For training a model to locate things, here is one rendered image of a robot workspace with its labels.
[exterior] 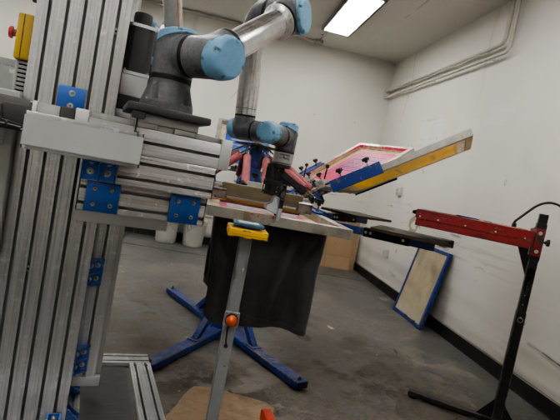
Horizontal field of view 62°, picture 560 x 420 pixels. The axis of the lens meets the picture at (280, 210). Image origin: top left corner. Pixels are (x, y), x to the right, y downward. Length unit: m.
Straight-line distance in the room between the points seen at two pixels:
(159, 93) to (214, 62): 0.19
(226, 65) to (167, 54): 0.18
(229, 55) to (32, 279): 0.88
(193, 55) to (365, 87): 5.63
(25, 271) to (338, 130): 5.53
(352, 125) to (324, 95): 0.58
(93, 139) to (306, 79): 5.57
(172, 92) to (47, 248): 0.61
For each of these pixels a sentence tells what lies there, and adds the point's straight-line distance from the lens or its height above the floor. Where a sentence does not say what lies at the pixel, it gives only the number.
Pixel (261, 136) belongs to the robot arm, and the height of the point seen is 1.26.
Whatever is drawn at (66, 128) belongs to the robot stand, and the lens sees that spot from 1.20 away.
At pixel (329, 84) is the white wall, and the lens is 6.69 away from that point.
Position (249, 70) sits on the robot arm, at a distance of 1.67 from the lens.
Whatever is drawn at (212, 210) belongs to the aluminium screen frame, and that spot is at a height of 0.97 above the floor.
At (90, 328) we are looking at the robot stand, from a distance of 1.71.
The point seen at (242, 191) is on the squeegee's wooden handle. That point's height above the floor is 1.03.
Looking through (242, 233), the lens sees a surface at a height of 0.94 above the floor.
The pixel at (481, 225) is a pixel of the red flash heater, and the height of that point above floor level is 1.08.
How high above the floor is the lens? 1.14
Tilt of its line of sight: 4 degrees down
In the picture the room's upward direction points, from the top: 11 degrees clockwise
